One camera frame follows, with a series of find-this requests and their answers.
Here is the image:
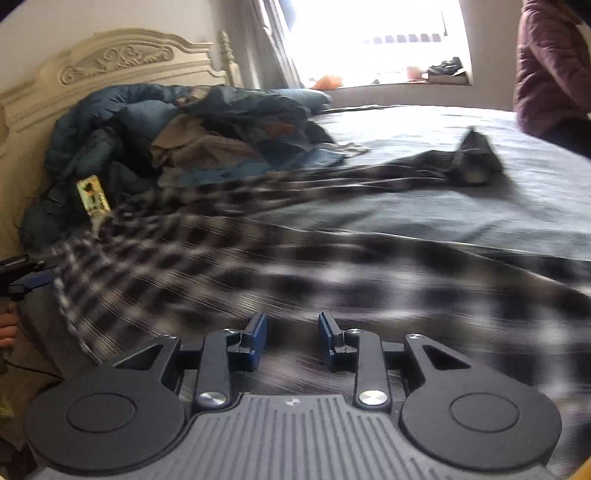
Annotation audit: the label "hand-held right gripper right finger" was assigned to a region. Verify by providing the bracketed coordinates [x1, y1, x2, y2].
[318, 312, 472, 409]

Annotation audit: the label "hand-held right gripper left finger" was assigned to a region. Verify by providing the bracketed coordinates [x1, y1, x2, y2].
[113, 312, 267, 411]

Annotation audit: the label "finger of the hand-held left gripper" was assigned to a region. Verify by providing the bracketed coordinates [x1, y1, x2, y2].
[0, 255, 47, 278]
[8, 271, 56, 302]

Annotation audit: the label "black white plaid shirt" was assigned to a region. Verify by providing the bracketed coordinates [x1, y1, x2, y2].
[53, 127, 591, 416]

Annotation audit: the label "smartphone with lit screen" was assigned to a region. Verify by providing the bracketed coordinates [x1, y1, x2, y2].
[76, 174, 112, 217]

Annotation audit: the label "dark blue quilted duvet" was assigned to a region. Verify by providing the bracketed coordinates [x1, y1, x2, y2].
[21, 83, 333, 241]

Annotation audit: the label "beige crumpled garment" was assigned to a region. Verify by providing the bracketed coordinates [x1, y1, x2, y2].
[150, 113, 264, 169]

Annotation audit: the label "grey-blue bed sheet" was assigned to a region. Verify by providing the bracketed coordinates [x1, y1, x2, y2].
[14, 104, 591, 462]

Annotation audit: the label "cream carved bed headboard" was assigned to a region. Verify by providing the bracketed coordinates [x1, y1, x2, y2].
[0, 28, 241, 259]

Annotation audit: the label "orange thing on windowsill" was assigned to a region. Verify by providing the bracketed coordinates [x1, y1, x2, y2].
[309, 74, 345, 90]

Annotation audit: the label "dark shoes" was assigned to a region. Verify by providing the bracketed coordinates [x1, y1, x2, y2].
[427, 58, 465, 77]

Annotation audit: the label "grey window curtain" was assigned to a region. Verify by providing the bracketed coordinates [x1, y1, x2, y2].
[249, 0, 305, 88]

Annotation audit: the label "thin black cable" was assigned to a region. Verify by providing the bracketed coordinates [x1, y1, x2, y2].
[0, 360, 65, 384]

